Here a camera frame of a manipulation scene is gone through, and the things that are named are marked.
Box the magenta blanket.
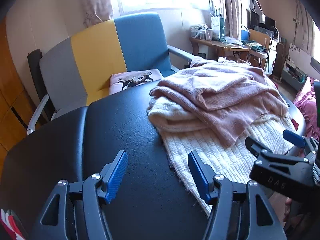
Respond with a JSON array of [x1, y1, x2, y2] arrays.
[[291, 76, 320, 140]]

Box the dark green cloth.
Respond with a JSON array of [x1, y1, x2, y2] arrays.
[[241, 40, 266, 53]]

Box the person's right hand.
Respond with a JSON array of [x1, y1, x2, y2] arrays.
[[284, 197, 309, 233]]

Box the red white cloth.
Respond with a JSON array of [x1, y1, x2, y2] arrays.
[[0, 208, 24, 240]]

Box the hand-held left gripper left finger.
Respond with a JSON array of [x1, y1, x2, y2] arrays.
[[30, 150, 128, 240]]

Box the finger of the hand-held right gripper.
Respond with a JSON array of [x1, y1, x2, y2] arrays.
[[245, 136, 275, 163], [283, 129, 317, 158]]

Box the pink knit sweater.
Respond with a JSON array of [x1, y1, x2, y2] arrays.
[[149, 56, 290, 148]]

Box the green storage box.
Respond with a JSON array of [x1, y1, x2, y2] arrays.
[[282, 65, 308, 91]]

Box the pink printed cushion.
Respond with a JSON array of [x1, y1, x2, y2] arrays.
[[109, 69, 164, 96]]

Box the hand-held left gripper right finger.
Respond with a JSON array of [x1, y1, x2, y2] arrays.
[[187, 151, 288, 240]]

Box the clear storage containers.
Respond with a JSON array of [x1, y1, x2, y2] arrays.
[[191, 24, 213, 40]]

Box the white flowered panel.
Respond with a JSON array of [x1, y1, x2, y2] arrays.
[[287, 43, 313, 63]]

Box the white cabinet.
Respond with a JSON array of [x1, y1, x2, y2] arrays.
[[264, 39, 285, 78]]

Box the grey yellow blue armchair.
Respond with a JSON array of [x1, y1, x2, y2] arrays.
[[27, 12, 198, 133]]

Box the wooden desk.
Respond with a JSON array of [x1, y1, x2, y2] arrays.
[[189, 36, 250, 60]]

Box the green paper bag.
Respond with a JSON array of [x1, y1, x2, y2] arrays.
[[211, 16, 226, 41]]

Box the pink floral curtain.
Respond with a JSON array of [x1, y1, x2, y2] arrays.
[[80, 0, 114, 28]]

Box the wooden wardrobe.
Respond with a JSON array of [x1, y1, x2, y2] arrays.
[[0, 17, 34, 159]]

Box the cream knit sweater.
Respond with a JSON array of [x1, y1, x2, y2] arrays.
[[146, 96, 298, 217]]

